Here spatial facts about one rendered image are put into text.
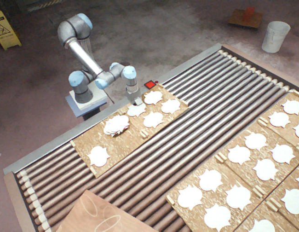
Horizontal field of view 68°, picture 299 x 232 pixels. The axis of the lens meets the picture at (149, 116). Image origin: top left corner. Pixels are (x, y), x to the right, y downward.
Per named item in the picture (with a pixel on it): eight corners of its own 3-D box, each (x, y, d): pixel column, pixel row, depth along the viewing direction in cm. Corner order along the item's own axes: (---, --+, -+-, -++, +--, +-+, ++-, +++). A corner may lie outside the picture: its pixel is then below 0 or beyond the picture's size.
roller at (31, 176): (21, 181, 145) (17, 178, 141) (224, 55, 210) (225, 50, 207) (23, 187, 142) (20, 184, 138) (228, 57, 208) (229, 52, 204)
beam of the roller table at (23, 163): (7, 172, 151) (2, 169, 147) (217, 47, 221) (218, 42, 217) (10, 182, 147) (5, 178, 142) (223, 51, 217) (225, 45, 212)
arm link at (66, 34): (47, 24, 131) (104, 86, 133) (63, 17, 136) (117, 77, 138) (48, 36, 141) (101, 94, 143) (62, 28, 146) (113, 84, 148)
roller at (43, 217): (37, 220, 129) (33, 217, 125) (251, 70, 194) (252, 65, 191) (40, 227, 126) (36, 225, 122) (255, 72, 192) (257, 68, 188)
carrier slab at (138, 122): (118, 111, 170) (117, 110, 169) (158, 85, 185) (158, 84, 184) (148, 140, 152) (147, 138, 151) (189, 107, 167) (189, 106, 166)
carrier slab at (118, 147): (70, 143, 155) (70, 142, 154) (118, 112, 170) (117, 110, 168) (97, 179, 137) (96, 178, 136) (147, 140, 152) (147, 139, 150)
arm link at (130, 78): (128, 63, 141) (138, 68, 137) (130, 76, 150) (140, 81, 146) (119, 69, 138) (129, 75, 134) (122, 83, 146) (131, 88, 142)
